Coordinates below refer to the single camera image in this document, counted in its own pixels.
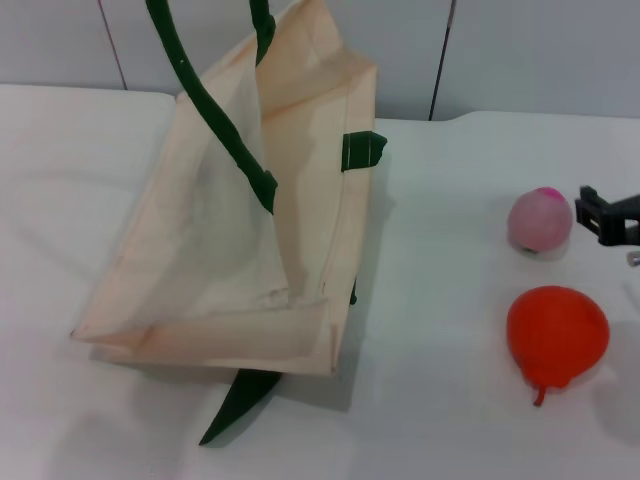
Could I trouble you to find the cream canvas handbag green handles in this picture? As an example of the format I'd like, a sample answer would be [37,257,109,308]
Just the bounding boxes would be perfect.
[69,0,389,446]

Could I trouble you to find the pink toy peach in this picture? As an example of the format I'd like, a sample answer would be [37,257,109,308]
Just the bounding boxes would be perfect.
[507,186,575,255]

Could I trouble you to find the orange toy fruit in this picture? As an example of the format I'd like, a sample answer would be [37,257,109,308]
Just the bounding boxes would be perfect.
[505,285,612,408]

